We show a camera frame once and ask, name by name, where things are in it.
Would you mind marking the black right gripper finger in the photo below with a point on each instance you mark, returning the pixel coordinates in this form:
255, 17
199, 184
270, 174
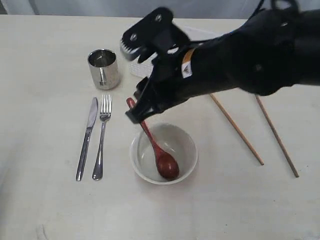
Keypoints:
139, 112

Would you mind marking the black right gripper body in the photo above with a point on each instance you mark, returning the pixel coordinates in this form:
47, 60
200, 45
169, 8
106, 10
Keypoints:
172, 81

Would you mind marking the steel fork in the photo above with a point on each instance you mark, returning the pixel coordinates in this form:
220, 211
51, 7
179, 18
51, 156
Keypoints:
104, 116

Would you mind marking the grey ceramic bowl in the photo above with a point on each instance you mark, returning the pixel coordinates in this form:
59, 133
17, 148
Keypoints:
171, 139

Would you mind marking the wooden chopstick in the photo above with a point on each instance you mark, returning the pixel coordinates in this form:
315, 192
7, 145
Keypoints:
277, 137
237, 129

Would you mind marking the steel table knife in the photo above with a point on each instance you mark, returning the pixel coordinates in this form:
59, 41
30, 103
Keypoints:
89, 128

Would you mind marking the dark red wooden spoon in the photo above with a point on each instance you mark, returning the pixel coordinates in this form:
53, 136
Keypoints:
166, 165

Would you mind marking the shiny steel cup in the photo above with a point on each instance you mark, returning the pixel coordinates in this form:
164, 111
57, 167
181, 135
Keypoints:
104, 69

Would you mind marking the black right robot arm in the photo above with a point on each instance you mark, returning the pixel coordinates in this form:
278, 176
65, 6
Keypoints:
274, 48

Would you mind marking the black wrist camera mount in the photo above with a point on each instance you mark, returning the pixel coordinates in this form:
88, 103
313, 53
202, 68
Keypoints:
155, 33

